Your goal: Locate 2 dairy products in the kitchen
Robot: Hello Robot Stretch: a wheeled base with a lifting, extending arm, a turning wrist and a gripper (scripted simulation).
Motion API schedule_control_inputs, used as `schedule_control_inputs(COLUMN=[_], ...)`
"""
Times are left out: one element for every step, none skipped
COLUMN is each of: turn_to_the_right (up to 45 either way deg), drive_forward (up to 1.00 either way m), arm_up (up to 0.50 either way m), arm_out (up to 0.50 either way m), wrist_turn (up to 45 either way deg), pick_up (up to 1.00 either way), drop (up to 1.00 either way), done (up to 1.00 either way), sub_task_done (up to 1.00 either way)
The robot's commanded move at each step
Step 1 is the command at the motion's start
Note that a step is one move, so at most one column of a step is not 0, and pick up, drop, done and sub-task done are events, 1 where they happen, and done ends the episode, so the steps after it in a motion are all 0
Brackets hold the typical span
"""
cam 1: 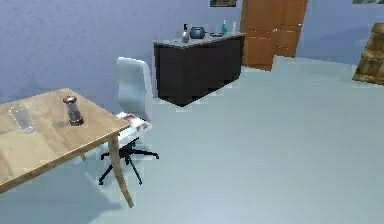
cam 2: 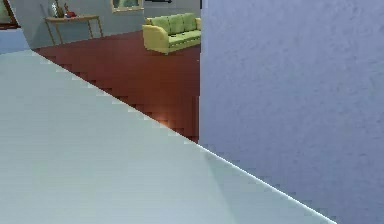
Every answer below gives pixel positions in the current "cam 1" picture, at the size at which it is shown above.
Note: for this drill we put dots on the red and white item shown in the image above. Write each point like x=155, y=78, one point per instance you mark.
x=136, y=122

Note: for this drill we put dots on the pale clear bottle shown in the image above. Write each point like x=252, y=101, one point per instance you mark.
x=234, y=27

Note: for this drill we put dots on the black cabinet with grey top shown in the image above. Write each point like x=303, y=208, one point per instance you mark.
x=200, y=70

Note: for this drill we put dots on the clear glass tumbler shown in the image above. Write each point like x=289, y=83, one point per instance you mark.
x=22, y=117

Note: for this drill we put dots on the dark flat dish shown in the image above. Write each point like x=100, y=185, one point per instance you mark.
x=216, y=34

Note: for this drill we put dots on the orange wooden door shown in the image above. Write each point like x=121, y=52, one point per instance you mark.
x=266, y=30

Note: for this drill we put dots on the framed wall picture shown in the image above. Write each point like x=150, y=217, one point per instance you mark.
x=223, y=2

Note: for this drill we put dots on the teal spray bottle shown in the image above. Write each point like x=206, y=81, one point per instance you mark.
x=224, y=28

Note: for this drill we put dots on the brown wooden furniture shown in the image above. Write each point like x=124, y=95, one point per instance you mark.
x=371, y=56

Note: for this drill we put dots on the white swivel office chair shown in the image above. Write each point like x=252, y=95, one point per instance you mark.
x=134, y=88

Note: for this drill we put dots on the light wooden table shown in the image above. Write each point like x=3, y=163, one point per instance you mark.
x=40, y=140

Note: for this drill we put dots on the grey bottle with black cap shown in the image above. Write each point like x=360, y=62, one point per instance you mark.
x=185, y=35

